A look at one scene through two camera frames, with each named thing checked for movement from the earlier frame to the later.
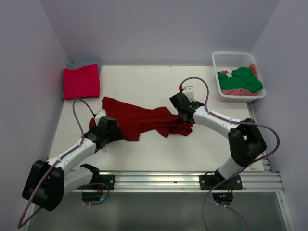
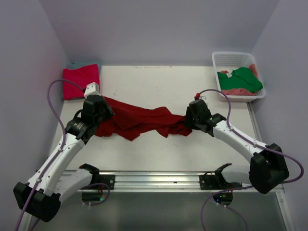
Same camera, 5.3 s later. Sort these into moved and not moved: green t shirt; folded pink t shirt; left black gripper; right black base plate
Moved: left black gripper
Not moved: right black base plate; folded pink t shirt; green t shirt
